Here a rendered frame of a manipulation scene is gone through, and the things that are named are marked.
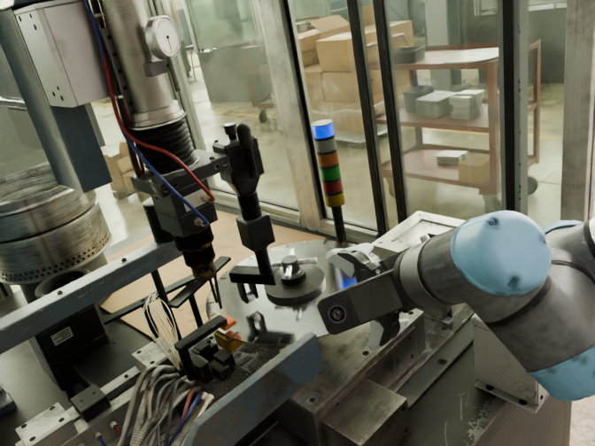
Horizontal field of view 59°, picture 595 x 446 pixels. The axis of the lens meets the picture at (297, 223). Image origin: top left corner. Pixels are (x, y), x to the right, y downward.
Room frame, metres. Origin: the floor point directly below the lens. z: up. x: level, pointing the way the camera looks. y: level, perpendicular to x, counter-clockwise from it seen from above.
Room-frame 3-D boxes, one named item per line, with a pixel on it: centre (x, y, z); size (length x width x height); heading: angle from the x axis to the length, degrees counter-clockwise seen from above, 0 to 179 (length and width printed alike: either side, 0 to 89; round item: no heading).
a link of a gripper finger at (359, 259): (0.59, -0.07, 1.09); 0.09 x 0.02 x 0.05; 24
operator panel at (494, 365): (0.73, -0.39, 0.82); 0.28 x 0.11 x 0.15; 129
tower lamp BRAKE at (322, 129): (1.09, -0.09, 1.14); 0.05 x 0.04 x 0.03; 39
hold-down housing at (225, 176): (0.75, 0.07, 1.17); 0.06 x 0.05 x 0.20; 120
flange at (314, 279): (0.81, 0.03, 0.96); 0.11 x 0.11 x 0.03
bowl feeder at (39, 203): (1.29, 0.65, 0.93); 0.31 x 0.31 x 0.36
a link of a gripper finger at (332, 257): (0.64, -0.07, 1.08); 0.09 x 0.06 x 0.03; 24
